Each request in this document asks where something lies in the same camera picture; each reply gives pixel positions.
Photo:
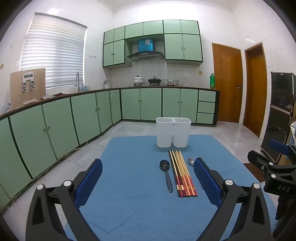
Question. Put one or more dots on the black glass cabinet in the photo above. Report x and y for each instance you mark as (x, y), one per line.
(277, 115)

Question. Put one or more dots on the metal kettle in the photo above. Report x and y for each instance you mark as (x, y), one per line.
(105, 84)

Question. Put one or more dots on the green plastic bottle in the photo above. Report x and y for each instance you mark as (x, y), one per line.
(212, 82)

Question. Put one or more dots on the black spoon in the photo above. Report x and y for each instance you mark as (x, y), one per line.
(164, 165)

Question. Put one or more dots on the metal faucet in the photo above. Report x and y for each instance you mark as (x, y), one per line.
(78, 80)

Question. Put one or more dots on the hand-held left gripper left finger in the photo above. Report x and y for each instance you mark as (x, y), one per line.
(91, 180)

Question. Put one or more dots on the white cooking pot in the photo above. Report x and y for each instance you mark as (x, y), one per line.
(138, 80)

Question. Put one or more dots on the wooden door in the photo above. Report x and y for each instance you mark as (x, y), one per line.
(227, 83)
(255, 92)

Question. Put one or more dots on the green cabinets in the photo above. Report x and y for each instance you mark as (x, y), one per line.
(152, 104)
(192, 46)

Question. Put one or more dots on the white wall-mount holder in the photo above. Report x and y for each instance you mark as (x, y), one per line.
(28, 77)

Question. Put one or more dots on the blue table cloth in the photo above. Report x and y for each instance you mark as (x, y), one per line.
(134, 185)

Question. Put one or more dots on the white window blind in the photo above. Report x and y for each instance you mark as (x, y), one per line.
(53, 51)

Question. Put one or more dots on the green lower cabinets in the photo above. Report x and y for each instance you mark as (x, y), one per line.
(152, 104)

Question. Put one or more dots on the brown floor mat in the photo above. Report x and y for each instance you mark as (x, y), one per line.
(252, 171)

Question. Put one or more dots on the metal spoon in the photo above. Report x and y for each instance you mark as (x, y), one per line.
(191, 161)

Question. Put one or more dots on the wooden board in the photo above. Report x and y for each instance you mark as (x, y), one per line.
(16, 92)

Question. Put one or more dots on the dark red rag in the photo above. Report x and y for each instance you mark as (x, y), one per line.
(59, 94)

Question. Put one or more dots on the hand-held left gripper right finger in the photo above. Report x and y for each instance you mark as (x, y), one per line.
(205, 178)

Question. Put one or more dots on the bundle of chopsticks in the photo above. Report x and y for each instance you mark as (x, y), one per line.
(182, 178)

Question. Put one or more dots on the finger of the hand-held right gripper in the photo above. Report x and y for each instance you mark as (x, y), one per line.
(279, 147)
(256, 158)

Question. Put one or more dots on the white double utensil holder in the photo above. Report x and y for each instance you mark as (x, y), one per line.
(165, 136)

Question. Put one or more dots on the black wok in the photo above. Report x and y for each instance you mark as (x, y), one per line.
(154, 80)

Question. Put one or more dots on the range hood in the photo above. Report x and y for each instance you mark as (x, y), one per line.
(145, 55)

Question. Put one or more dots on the green upper cabinets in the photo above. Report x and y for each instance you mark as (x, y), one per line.
(192, 46)

